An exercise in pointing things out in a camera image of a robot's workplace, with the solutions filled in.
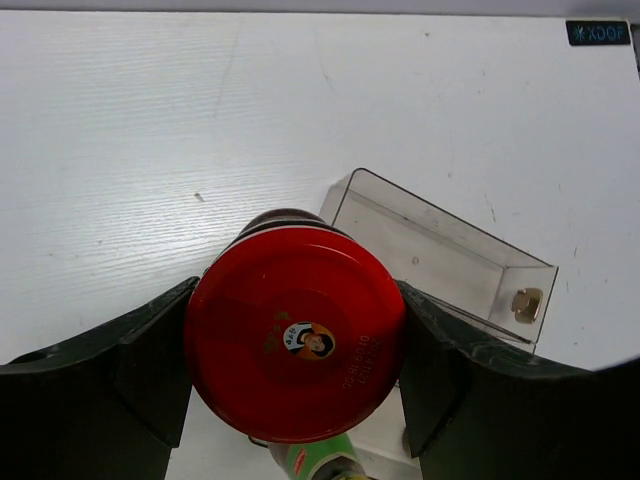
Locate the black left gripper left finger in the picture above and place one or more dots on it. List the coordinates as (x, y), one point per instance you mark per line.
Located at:
(109, 403)

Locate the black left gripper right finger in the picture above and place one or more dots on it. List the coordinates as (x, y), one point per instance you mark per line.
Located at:
(476, 407)

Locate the yellow cap sauce bottle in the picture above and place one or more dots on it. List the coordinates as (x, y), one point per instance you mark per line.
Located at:
(331, 459)

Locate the red lid dark sauce jar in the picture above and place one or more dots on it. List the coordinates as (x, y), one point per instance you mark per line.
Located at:
(295, 333)

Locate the clear tiered organizer rack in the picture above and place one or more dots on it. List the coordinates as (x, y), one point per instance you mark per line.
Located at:
(470, 274)

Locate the right blue logo sticker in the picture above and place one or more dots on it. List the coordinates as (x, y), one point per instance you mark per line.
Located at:
(598, 32)

